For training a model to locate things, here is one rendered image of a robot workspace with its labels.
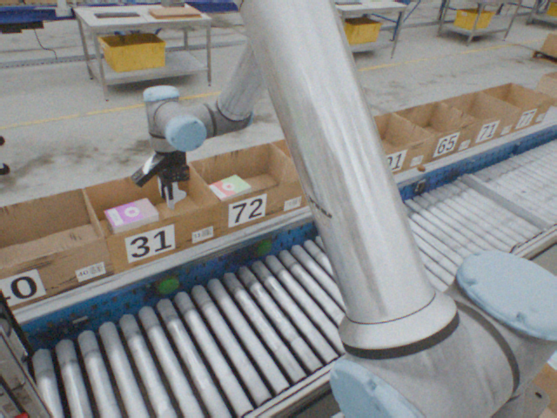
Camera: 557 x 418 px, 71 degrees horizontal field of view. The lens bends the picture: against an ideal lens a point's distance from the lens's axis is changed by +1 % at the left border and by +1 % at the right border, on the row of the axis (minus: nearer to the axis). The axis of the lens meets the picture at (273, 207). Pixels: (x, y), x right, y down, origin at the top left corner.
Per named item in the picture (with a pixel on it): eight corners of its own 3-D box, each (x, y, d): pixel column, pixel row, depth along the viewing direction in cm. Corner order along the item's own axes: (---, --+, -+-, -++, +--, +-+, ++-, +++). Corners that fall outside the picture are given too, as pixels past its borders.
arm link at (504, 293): (551, 365, 62) (612, 292, 51) (487, 428, 54) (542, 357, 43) (466, 300, 72) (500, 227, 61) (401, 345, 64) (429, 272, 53)
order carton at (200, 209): (114, 275, 128) (104, 238, 118) (91, 224, 147) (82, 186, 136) (221, 237, 147) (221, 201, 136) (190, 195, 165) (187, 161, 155)
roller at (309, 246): (385, 338, 139) (388, 329, 136) (299, 247, 172) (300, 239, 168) (394, 332, 141) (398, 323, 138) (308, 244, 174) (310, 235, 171)
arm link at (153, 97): (150, 98, 96) (137, 84, 103) (156, 143, 104) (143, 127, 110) (185, 93, 101) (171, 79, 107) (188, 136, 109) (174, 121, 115)
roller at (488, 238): (506, 261, 175) (512, 253, 172) (416, 198, 208) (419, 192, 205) (513, 258, 178) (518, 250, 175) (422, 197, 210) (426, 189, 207)
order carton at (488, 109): (469, 148, 220) (482, 120, 209) (428, 126, 239) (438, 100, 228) (508, 135, 238) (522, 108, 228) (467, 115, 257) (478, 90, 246)
